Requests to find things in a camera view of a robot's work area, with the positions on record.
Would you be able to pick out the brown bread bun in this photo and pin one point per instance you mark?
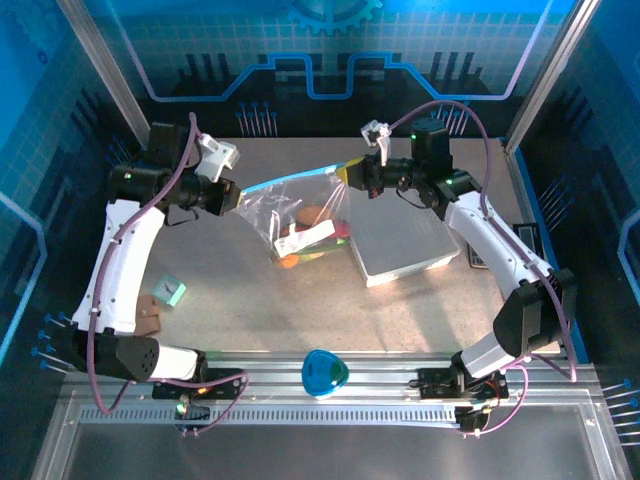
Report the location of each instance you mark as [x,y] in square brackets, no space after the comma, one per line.
[309,215]

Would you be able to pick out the aluminium front rail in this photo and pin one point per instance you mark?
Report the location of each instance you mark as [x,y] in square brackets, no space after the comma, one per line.
[380,380]

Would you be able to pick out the black connector box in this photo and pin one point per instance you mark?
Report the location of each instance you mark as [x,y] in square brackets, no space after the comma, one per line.
[470,422]
[196,414]

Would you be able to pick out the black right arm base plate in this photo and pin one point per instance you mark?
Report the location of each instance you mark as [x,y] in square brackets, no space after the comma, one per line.
[435,382]

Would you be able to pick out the clear zip-top bag blue zipper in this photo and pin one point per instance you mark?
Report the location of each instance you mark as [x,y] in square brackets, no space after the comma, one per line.
[280,195]

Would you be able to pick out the white plastic basket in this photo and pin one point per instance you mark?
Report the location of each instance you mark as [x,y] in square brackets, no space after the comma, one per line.
[400,240]

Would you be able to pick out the red chili pepper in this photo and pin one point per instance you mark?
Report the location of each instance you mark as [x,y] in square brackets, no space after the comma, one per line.
[342,228]

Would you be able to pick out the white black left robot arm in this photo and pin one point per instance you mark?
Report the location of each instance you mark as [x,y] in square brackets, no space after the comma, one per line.
[115,270]

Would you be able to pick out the aluminium table side rail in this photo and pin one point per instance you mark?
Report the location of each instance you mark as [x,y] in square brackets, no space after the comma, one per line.
[522,190]

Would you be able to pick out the black right connector box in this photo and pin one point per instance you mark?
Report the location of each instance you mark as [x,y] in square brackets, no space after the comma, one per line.
[470,422]

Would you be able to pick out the aluminium frame post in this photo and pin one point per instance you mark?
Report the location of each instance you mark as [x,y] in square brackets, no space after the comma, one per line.
[110,75]
[549,75]

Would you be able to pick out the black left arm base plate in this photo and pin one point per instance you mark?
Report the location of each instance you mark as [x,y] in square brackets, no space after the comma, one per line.
[222,375]

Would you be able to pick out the orange carrot piece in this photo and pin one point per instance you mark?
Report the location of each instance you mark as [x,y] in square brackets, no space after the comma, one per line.
[287,261]

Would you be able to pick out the teal small block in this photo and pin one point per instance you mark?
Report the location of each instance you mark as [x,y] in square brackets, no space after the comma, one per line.
[170,291]

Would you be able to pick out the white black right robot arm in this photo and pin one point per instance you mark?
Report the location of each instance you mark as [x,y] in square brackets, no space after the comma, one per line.
[495,235]

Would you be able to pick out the brown wooden block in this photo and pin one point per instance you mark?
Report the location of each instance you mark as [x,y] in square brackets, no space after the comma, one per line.
[149,317]

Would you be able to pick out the grey metal base panel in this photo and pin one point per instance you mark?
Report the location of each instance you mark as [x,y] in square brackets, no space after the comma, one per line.
[320,455]

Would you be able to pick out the black desk calculator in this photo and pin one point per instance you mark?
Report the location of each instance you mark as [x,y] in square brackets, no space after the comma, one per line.
[527,233]

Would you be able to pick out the black left connector box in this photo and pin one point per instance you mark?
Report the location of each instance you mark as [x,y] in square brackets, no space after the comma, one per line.
[196,414]

